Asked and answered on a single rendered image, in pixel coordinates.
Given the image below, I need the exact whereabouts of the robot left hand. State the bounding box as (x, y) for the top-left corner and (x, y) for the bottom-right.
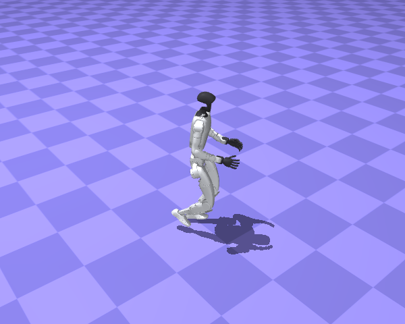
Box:
(222, 136), (243, 152)

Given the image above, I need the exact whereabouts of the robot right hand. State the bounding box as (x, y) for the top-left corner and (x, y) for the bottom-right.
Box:
(216, 155), (240, 169)

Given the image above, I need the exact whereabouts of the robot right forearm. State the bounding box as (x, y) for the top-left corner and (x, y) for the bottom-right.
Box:
(194, 149), (221, 163)

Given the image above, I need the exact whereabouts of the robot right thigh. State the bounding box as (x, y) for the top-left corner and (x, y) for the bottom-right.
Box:
(190, 162), (215, 211)

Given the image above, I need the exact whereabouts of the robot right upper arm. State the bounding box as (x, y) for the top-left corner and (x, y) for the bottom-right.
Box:
(191, 120), (204, 157)

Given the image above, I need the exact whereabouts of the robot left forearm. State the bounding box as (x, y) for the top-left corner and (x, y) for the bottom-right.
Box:
(208, 128), (226, 144)

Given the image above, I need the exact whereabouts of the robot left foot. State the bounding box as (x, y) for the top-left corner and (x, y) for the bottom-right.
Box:
(186, 213), (208, 219)

